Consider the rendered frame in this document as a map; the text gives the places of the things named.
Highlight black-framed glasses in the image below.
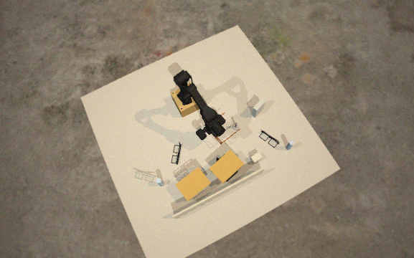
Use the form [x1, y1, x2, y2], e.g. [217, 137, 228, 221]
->
[171, 144, 181, 164]

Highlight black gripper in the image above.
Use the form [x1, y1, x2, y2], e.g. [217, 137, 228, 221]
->
[196, 115, 225, 140]

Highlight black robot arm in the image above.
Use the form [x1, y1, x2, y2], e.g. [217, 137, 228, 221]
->
[173, 70, 225, 137]

